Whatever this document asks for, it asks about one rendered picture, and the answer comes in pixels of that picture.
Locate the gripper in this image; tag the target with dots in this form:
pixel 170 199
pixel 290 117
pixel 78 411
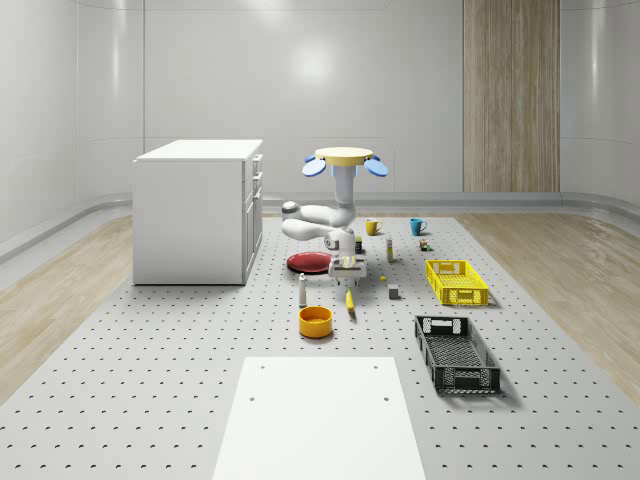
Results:
pixel 347 269

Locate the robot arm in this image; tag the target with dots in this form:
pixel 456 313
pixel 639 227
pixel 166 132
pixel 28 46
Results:
pixel 320 215

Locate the banana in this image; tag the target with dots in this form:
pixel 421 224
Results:
pixel 350 301

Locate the red plate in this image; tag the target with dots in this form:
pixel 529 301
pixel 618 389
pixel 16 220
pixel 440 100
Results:
pixel 307 262

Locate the white and yellow box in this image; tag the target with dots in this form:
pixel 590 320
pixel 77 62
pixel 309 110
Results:
pixel 389 251

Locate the yellow mug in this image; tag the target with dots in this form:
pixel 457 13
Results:
pixel 371 228

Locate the small white bottle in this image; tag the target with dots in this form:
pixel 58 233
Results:
pixel 302 292

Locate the grey cube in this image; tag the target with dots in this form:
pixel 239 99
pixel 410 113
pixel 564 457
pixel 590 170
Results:
pixel 394 292

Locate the yellow bowl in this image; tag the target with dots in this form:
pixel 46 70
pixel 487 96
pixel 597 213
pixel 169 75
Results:
pixel 315 327

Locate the blue mug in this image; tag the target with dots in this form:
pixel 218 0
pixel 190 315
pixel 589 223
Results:
pixel 416 227

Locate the puzzle cube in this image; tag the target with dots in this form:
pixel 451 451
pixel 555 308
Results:
pixel 425 245

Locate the yellow basket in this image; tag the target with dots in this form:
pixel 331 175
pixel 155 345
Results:
pixel 457 295

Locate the white board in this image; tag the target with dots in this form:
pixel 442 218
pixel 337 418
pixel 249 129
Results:
pixel 320 425

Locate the white cabinet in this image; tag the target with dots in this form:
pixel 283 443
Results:
pixel 190 225

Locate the dark grey basket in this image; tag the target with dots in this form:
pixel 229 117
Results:
pixel 467 380

